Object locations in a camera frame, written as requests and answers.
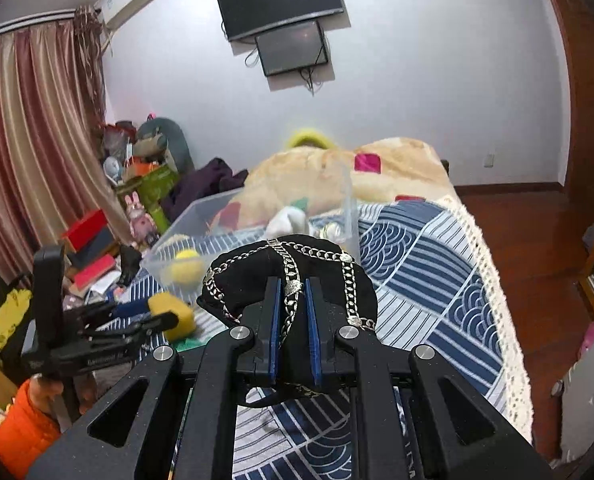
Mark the yellow fluffy plush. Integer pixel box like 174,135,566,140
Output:
284,128,336,151

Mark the clear plastic storage bin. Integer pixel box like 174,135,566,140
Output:
141,164,361,307

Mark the wooden door frame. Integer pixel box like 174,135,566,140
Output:
536,0,594,332

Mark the yellow plush ball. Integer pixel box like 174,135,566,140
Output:
173,249,203,284

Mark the yellow sponge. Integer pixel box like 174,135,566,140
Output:
146,294,196,342

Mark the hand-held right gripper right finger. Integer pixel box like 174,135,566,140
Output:
303,279,554,480

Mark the grey plush toy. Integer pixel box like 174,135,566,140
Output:
136,117,196,174

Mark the dark purple clothing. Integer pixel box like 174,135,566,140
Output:
161,157,250,222

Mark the small black wall monitor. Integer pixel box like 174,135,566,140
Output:
255,20,329,78

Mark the pink striped curtain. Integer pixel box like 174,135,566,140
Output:
0,5,134,287

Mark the red box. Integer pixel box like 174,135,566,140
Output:
61,208,110,252

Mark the beige fleece blanket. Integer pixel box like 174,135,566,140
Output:
217,137,450,232

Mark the blue patterned quilt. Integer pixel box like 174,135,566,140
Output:
92,197,536,480

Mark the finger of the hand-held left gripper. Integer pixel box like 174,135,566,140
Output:
78,300,154,327
83,311,181,349

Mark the white plush toy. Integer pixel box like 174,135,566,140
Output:
267,199,310,239

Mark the yellow cloth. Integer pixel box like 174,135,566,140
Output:
0,287,33,351

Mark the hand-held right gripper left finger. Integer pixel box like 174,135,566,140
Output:
27,279,282,480

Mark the pink bunny plush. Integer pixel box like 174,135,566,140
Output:
125,192,160,249

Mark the white furniture panel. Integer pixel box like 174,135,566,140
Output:
551,305,594,462

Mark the black hat with silver chain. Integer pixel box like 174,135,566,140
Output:
197,234,378,401

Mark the green cardboard box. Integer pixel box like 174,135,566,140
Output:
116,162,180,229

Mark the red book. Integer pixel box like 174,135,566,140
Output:
71,254,118,292

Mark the white patterned fabric item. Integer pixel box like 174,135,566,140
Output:
317,222,348,244

